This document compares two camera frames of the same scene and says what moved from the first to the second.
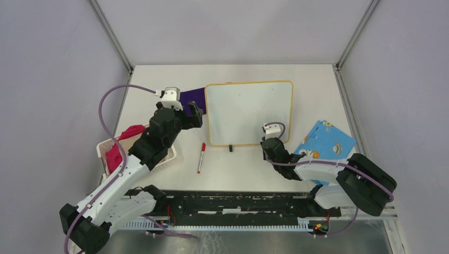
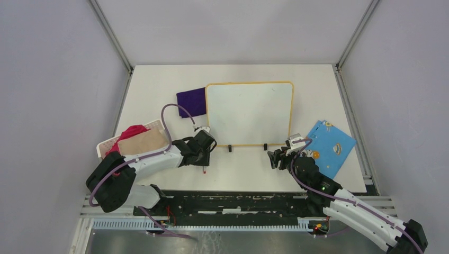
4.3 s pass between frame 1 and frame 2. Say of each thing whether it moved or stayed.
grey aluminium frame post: stayed
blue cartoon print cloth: stayed
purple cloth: stayed
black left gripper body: moved
